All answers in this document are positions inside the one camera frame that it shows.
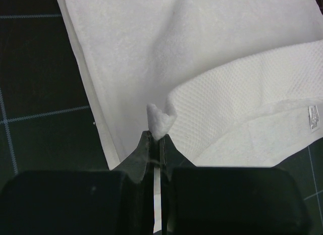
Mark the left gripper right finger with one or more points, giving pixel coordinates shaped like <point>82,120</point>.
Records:
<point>227,200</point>

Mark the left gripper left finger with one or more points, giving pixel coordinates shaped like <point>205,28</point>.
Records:
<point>119,201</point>

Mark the white pink towel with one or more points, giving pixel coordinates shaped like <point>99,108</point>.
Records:
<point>233,82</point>

